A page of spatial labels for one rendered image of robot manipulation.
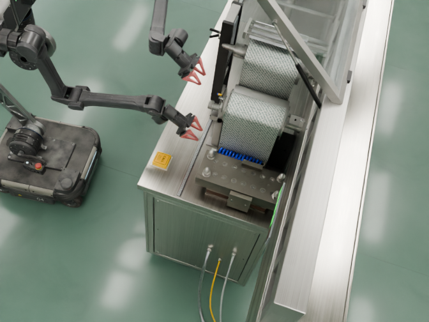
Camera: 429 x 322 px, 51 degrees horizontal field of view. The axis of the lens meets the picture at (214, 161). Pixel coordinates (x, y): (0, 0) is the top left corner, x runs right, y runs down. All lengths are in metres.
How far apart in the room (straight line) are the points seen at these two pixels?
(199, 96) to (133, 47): 1.65
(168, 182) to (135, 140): 1.28
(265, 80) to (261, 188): 0.48
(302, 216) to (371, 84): 0.86
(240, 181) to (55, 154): 1.42
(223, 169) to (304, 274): 0.94
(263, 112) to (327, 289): 0.79
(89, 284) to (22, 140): 0.95
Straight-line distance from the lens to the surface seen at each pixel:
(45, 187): 2.93
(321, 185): 1.31
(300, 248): 1.20
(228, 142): 2.03
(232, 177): 1.99
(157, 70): 3.79
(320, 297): 1.41
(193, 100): 2.40
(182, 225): 2.30
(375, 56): 2.08
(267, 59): 1.97
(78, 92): 2.14
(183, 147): 2.21
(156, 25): 1.91
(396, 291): 3.21
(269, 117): 1.87
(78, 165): 2.97
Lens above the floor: 2.72
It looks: 56 degrees down
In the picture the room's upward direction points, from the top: 11 degrees clockwise
